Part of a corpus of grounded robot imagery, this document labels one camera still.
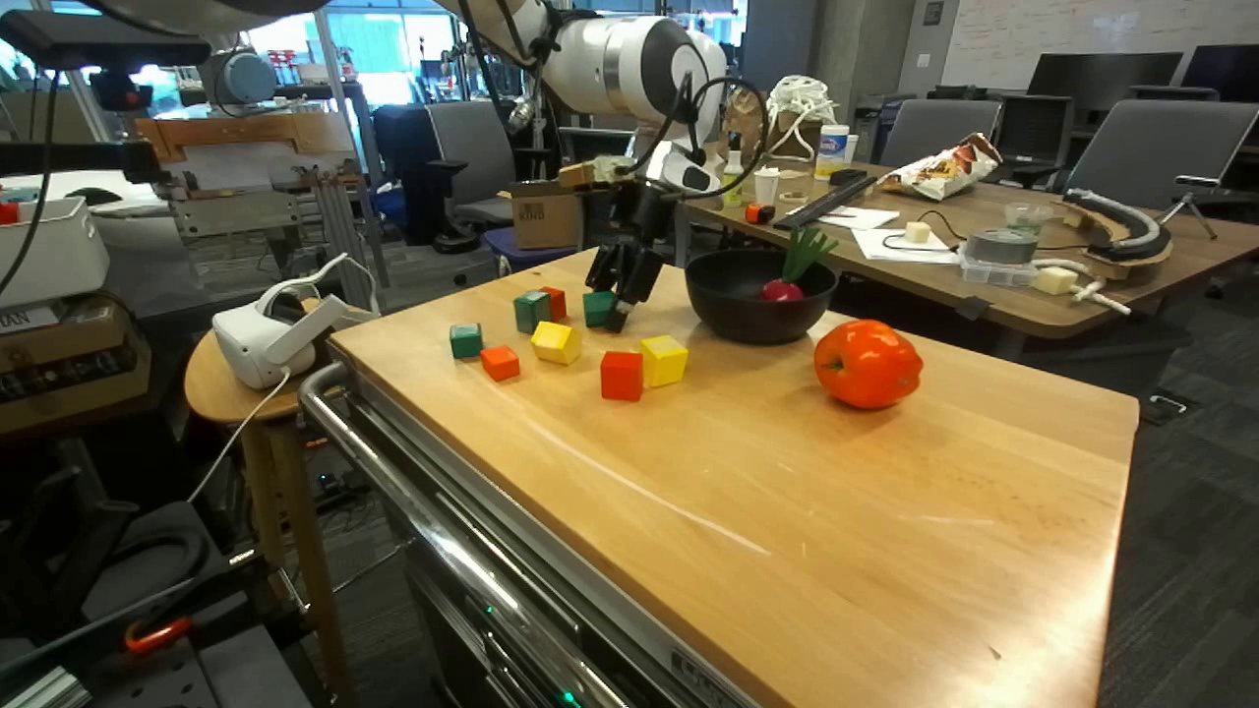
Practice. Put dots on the red-orange wooden cube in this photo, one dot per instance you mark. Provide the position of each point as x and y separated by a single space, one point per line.
623 374
557 306

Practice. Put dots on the white bottle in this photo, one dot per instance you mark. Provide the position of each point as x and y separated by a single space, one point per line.
837 150

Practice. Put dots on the orange wooden cube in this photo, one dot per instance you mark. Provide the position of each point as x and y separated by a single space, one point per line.
502 364

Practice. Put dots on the small orange object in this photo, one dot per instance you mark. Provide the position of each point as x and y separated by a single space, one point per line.
755 216

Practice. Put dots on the long black bar device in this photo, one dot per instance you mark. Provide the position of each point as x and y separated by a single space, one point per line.
821 201

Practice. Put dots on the yellow green bottle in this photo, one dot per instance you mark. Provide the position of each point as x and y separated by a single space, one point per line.
733 184

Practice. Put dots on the white power adapter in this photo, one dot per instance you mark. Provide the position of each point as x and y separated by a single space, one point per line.
1057 280

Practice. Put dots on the green arched wooden block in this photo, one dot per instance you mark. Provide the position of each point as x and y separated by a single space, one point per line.
598 317

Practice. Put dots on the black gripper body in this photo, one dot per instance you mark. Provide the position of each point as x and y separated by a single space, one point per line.
630 220

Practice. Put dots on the grey metal tool cart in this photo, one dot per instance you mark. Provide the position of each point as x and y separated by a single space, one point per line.
498 642

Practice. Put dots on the black overhead panel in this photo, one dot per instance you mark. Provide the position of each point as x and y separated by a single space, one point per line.
105 40

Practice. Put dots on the round wooden stool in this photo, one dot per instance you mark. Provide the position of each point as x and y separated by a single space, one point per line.
216 394

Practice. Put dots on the grey office chair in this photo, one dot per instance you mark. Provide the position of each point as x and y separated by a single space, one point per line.
470 150
929 121
1155 150

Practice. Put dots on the white VR headset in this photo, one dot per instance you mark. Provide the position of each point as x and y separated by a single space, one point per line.
260 346

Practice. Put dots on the cardboard box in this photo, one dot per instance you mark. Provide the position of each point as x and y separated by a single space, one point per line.
543 220

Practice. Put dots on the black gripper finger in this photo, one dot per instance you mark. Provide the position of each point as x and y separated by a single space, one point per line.
639 276
605 268

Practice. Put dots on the clear plastic container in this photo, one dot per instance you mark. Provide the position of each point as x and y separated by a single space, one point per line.
1003 256

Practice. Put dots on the white box device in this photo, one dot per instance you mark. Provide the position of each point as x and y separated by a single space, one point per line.
54 256

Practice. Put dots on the white cup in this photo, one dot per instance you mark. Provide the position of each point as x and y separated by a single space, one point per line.
763 188

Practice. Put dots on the red radish toy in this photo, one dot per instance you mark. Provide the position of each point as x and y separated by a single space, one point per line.
786 292

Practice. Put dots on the chips bag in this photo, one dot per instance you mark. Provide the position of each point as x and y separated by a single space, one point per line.
948 169

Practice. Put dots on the yellow wooden cube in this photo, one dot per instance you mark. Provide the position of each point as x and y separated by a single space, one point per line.
557 346
668 364

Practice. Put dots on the black bowl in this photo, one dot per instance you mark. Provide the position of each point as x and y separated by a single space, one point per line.
753 321

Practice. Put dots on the curved black white band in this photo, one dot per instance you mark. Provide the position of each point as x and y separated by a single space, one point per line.
1155 239

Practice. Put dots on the white round puck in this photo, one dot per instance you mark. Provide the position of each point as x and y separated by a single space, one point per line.
919 235

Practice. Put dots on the large white paper sheet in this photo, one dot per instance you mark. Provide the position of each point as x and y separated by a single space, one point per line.
889 249

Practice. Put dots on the small white paper sheet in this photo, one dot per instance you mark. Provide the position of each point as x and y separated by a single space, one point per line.
860 220

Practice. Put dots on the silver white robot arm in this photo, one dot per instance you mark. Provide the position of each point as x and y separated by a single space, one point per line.
615 64

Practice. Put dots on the orange apple toy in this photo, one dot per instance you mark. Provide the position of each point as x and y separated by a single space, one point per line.
867 367

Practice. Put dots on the green wooden cube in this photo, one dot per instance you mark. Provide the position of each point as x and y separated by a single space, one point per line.
467 346
530 314

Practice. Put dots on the wooden office desk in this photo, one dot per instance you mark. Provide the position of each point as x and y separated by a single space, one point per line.
1204 256

